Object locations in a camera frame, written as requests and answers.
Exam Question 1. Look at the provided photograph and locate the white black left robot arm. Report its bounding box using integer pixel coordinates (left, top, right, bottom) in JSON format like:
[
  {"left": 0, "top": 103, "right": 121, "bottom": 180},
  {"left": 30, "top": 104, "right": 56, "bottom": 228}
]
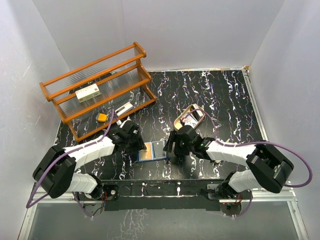
[{"left": 32, "top": 120, "right": 146, "bottom": 200}]

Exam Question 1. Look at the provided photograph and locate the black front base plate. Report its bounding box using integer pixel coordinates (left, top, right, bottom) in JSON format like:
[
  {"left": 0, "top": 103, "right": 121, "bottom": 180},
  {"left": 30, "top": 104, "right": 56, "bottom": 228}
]
[{"left": 102, "top": 179, "right": 222, "bottom": 211}]

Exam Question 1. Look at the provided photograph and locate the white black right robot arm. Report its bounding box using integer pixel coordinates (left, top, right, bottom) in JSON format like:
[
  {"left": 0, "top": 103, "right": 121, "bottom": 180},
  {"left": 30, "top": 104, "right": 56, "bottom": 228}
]
[{"left": 163, "top": 125, "right": 294, "bottom": 199}]

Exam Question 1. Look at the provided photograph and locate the orange yellow small object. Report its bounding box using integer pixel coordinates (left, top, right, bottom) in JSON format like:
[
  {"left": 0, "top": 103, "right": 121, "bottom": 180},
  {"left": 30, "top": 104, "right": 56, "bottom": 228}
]
[{"left": 96, "top": 113, "right": 108, "bottom": 123}]

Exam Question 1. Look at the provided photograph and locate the white black small device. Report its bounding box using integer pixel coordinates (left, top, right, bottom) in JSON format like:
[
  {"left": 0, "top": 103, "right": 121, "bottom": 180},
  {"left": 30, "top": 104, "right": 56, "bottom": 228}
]
[{"left": 115, "top": 101, "right": 134, "bottom": 117}]

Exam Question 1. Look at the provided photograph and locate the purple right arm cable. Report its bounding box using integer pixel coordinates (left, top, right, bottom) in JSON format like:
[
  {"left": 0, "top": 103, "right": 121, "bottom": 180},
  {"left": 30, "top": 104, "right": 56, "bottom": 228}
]
[{"left": 184, "top": 108, "right": 313, "bottom": 218}]

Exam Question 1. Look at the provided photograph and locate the black credit card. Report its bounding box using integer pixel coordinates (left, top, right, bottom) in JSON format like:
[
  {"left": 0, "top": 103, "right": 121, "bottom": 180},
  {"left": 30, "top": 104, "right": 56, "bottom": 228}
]
[{"left": 152, "top": 140, "right": 167, "bottom": 160}]

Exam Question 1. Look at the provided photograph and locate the white red small box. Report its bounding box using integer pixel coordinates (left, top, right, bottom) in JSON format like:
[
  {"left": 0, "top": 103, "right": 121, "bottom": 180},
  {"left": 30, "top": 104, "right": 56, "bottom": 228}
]
[{"left": 75, "top": 83, "right": 101, "bottom": 103}]

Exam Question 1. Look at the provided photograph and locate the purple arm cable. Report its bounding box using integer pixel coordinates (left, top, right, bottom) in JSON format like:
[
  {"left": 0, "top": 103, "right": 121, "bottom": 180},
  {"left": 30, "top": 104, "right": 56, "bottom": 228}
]
[
  {"left": 25, "top": 108, "right": 121, "bottom": 209},
  {"left": 184, "top": 108, "right": 313, "bottom": 218}
]

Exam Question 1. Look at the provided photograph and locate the orange wooden shelf rack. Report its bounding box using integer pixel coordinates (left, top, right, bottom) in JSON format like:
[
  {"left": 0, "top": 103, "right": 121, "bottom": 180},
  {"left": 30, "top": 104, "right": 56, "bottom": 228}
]
[{"left": 39, "top": 41, "right": 157, "bottom": 142}]

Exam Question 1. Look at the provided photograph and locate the blue leather card holder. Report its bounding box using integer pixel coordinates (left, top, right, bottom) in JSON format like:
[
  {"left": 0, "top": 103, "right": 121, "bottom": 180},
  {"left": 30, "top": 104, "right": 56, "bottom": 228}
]
[{"left": 137, "top": 140, "right": 168, "bottom": 163}]

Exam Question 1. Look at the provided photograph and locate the stack of credit cards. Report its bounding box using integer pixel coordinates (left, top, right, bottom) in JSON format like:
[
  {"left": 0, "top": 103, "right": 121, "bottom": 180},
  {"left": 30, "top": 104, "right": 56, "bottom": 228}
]
[{"left": 179, "top": 106, "right": 204, "bottom": 129}]

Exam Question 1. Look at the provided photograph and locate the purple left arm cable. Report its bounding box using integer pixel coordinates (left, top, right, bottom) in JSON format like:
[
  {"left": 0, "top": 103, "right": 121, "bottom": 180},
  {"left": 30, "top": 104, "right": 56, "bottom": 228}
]
[{"left": 25, "top": 108, "right": 121, "bottom": 209}]

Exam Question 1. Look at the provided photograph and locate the beige oval card tray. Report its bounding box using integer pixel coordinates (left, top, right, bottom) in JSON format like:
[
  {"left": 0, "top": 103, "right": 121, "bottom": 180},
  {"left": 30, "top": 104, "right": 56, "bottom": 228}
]
[{"left": 173, "top": 103, "right": 205, "bottom": 131}]

